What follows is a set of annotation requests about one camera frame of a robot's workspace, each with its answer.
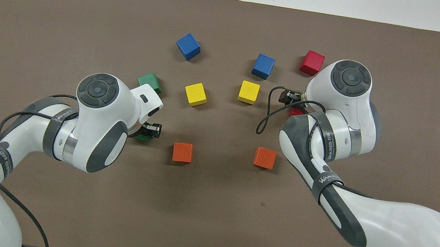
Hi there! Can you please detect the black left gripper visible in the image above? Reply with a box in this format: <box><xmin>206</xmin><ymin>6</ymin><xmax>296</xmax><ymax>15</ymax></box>
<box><xmin>129</xmin><ymin>120</ymin><xmax>163</xmax><ymax>141</ymax></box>

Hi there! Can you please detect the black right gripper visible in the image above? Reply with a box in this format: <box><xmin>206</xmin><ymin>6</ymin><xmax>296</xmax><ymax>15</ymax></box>
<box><xmin>277</xmin><ymin>87</ymin><xmax>311</xmax><ymax>111</ymax></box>

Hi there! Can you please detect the green wooden block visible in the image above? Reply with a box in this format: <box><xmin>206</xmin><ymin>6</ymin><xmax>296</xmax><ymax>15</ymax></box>
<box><xmin>134</xmin><ymin>133</ymin><xmax>154</xmax><ymax>144</ymax></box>
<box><xmin>135</xmin><ymin>71</ymin><xmax>164</xmax><ymax>94</ymax></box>

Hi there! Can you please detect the red wooden block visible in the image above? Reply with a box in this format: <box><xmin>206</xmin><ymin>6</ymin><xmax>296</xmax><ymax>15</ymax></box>
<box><xmin>288</xmin><ymin>106</ymin><xmax>306</xmax><ymax>119</ymax></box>
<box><xmin>299</xmin><ymin>49</ymin><xmax>326</xmax><ymax>78</ymax></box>

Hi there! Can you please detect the orange wooden block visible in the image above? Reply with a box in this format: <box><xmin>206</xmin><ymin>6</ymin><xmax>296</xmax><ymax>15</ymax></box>
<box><xmin>171</xmin><ymin>141</ymin><xmax>195</xmax><ymax>164</ymax></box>
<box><xmin>252</xmin><ymin>146</ymin><xmax>277</xmax><ymax>170</ymax></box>

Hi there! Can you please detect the blue wooden block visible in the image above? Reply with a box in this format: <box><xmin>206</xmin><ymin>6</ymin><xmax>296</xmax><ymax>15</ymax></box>
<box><xmin>251</xmin><ymin>53</ymin><xmax>277</xmax><ymax>81</ymax></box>
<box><xmin>174</xmin><ymin>31</ymin><xmax>203</xmax><ymax>63</ymax></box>

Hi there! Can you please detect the yellow wooden block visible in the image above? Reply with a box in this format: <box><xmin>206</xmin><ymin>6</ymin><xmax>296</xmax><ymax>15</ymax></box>
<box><xmin>237</xmin><ymin>80</ymin><xmax>261</xmax><ymax>106</ymax></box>
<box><xmin>182</xmin><ymin>81</ymin><xmax>210</xmax><ymax>109</ymax></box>

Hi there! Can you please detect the brown table mat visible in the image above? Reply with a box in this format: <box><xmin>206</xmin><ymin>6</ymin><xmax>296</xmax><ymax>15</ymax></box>
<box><xmin>0</xmin><ymin>0</ymin><xmax>440</xmax><ymax>247</ymax></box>

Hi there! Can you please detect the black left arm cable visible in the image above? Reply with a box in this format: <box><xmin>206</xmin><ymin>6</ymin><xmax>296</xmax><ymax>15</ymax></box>
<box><xmin>0</xmin><ymin>84</ymin><xmax>81</xmax><ymax>247</ymax></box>

